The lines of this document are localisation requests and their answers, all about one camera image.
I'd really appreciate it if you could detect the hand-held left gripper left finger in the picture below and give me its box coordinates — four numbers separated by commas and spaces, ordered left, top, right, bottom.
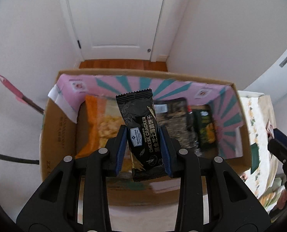
15, 124, 129, 232

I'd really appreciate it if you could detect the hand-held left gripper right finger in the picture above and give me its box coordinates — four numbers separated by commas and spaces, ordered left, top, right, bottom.
159, 125, 272, 232

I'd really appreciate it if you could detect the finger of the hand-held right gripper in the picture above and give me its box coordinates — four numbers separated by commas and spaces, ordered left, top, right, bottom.
268, 138, 287, 165
273, 128, 287, 150

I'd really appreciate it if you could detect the black cracker packet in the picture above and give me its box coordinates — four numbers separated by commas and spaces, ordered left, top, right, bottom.
115, 88, 167, 182

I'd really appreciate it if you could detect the cardboard box with pink flaps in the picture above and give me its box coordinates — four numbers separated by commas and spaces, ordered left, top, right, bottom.
39, 70, 252, 207

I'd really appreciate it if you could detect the dark textured snack packet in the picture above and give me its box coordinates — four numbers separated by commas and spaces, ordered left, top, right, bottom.
154, 97, 202, 157

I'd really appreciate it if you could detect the orange and yellow snack packet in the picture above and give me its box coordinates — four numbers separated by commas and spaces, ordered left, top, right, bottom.
75, 95, 134, 174

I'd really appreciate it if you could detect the dark green snack packet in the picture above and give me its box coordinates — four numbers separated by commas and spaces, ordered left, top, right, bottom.
193, 109, 219, 150

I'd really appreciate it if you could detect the white table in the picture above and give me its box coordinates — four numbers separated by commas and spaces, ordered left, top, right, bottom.
238, 90, 265, 98

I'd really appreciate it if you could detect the white sliding door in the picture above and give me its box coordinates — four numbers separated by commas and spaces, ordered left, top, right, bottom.
239, 32, 287, 102

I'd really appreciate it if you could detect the white panel door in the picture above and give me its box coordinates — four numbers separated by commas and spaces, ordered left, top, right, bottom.
58, 0, 170, 62

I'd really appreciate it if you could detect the black cable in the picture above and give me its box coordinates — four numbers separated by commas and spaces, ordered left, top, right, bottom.
0, 150, 40, 165

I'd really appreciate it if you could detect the pink-handled tool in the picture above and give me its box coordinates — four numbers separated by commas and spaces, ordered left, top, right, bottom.
0, 75, 45, 114

